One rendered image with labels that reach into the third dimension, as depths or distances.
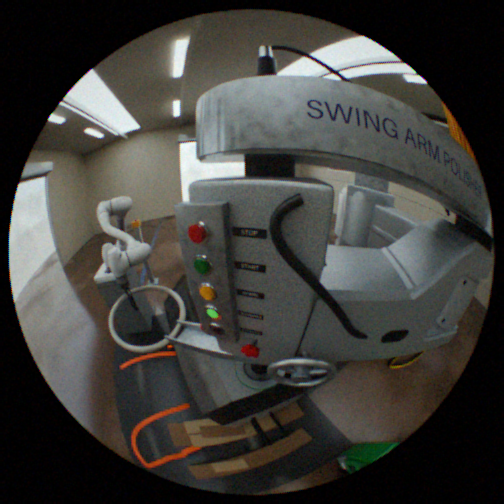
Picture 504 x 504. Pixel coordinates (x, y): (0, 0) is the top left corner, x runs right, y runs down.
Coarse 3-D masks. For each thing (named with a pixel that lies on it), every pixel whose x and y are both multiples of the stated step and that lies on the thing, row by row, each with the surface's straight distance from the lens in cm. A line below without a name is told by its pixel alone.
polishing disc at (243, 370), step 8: (240, 368) 76; (248, 368) 76; (240, 376) 75; (248, 376) 75; (256, 376) 75; (264, 376) 75; (248, 384) 73; (256, 384) 73; (264, 384) 73; (272, 384) 74
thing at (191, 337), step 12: (192, 324) 79; (168, 336) 82; (180, 336) 84; (192, 336) 80; (204, 336) 77; (192, 348) 73; (204, 348) 66; (216, 348) 70; (240, 360) 62; (252, 360) 58
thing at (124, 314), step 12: (132, 276) 200; (108, 288) 192; (120, 288) 186; (132, 288) 193; (108, 300) 204; (144, 300) 224; (120, 312) 210; (132, 312) 204; (144, 312) 214; (120, 324) 227; (132, 324) 220; (144, 324) 215
